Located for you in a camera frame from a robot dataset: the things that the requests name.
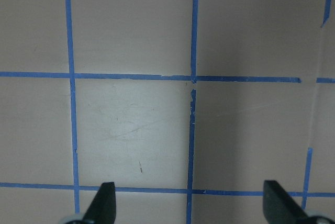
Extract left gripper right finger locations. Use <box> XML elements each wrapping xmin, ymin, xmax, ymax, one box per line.
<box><xmin>263</xmin><ymin>180</ymin><xmax>334</xmax><ymax>224</ymax></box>

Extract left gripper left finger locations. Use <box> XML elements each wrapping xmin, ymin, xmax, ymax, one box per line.
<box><xmin>59</xmin><ymin>182</ymin><xmax>116</xmax><ymax>224</ymax></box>

